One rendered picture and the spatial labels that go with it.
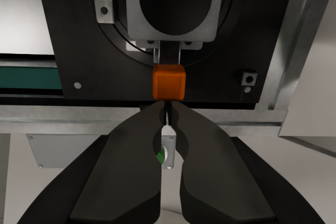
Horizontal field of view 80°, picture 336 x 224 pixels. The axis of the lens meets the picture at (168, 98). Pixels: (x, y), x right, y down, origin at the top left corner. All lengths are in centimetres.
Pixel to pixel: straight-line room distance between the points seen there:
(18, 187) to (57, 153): 29
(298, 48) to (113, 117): 24
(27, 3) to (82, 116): 15
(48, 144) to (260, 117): 30
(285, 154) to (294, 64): 29
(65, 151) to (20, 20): 18
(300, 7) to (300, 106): 24
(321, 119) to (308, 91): 8
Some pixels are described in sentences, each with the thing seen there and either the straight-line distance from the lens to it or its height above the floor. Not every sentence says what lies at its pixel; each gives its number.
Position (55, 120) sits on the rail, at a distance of 32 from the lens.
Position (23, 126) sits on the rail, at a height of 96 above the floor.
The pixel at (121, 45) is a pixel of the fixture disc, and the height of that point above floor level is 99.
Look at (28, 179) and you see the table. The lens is 60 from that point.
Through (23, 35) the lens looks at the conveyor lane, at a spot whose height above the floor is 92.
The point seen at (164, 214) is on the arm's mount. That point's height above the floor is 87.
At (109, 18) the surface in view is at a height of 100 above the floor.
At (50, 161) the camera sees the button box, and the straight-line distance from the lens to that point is 36.
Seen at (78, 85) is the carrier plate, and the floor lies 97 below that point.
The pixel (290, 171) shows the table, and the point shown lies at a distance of 59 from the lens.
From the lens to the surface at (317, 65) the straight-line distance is 44.
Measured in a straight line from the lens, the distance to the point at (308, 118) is 49.
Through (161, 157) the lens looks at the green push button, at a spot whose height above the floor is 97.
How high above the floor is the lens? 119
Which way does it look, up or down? 61 degrees down
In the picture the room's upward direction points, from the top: 176 degrees clockwise
